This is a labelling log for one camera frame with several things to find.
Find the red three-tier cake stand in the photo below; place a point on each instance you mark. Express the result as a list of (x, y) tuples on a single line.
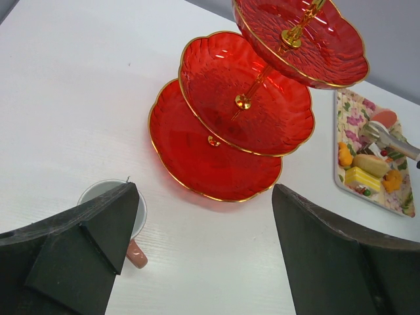
[(241, 100)]

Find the red round macaron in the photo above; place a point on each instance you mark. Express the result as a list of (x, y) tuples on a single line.
[(384, 116)]

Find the metal tongs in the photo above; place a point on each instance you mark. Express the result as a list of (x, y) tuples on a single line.
[(376, 132)]

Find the floral serving tray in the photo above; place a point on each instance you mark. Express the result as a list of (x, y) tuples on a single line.
[(352, 112)]

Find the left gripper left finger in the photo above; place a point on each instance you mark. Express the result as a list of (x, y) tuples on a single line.
[(67, 263)]

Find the orange fish biscuit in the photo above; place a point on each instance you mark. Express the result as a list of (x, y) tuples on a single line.
[(392, 181)]

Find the brown bread roll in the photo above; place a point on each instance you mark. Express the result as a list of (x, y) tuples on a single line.
[(371, 164)]

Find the yellow layered cake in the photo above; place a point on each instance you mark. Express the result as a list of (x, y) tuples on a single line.
[(355, 178)]

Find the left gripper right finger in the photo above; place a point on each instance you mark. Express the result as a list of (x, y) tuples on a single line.
[(336, 266)]

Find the chocolate cake slice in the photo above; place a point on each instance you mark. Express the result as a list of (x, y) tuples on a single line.
[(374, 150)]

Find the orange cookie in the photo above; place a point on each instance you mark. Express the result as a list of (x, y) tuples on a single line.
[(344, 156)]

